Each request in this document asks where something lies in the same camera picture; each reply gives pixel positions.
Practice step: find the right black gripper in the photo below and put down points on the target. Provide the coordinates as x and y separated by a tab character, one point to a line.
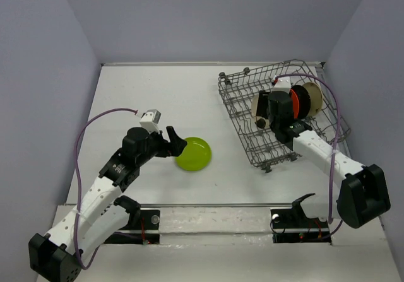
263	104

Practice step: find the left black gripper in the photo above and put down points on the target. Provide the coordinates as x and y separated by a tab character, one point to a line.
174	147

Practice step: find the orange plate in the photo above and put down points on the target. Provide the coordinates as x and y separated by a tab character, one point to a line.
295	103

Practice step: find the green plate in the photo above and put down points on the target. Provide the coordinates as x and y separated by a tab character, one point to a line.
196	155

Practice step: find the cream plate with dark spot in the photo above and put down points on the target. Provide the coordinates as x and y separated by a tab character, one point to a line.
259	121

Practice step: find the black plate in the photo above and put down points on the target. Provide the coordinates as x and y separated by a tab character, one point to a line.
304	101

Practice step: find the cream floral plate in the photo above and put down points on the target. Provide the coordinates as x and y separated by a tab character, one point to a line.
316	98

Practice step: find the grey wire dish rack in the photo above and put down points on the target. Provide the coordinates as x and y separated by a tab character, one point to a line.
262	148

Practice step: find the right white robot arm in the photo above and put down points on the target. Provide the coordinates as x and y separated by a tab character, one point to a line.
357	193

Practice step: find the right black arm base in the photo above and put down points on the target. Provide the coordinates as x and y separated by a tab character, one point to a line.
291	225

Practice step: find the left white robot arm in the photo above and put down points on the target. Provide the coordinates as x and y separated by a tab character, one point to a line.
70	246

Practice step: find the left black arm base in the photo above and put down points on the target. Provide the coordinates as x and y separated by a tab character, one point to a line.
141	230

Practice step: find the white foam strip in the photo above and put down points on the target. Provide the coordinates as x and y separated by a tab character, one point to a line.
231	220

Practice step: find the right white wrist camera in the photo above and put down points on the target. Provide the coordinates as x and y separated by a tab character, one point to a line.
282	83

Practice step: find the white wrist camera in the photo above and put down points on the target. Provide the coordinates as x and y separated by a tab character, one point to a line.
282	83
149	121

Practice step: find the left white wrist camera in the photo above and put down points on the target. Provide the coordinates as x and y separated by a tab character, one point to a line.
149	121

